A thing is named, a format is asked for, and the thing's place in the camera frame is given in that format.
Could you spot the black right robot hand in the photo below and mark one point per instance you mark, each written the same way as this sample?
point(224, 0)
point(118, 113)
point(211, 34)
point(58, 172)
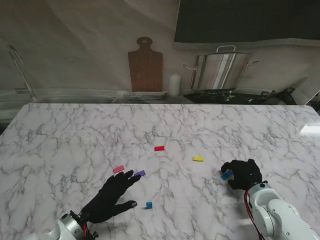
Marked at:
point(246, 175)

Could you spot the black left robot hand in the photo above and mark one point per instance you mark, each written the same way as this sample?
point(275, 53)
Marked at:
point(107, 200)

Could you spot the blue domino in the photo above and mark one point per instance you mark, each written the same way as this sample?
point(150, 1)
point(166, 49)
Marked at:
point(149, 205)
point(225, 176)

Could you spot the yellow domino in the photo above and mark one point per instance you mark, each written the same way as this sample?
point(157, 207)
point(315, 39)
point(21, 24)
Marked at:
point(198, 158)

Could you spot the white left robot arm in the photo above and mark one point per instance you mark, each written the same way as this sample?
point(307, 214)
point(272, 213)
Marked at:
point(68, 225)

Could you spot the pink domino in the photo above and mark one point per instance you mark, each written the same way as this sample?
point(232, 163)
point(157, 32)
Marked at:
point(118, 169)

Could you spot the purple domino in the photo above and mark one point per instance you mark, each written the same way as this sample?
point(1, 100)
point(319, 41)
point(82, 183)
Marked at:
point(141, 172)

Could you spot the red domino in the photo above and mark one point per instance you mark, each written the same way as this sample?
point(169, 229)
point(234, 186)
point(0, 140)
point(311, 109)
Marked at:
point(159, 148)

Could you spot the black gas stove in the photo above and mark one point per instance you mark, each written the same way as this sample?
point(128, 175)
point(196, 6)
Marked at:
point(215, 96)

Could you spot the steel stockpot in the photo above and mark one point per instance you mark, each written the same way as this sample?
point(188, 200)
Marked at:
point(220, 71)

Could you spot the steel sink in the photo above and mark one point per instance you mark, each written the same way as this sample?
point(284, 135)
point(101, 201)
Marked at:
point(75, 96)

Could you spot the white candle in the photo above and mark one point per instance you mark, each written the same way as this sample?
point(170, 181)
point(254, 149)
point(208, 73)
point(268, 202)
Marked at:
point(174, 85)

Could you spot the brown wooden cutting board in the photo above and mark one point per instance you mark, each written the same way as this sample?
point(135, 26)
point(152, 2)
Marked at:
point(145, 70)

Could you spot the dark range hood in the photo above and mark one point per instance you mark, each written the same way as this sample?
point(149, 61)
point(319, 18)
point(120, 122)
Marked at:
point(250, 20)

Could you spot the black left wrist camera bracket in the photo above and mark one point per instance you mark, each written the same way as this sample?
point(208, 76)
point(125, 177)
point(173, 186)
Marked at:
point(92, 235)

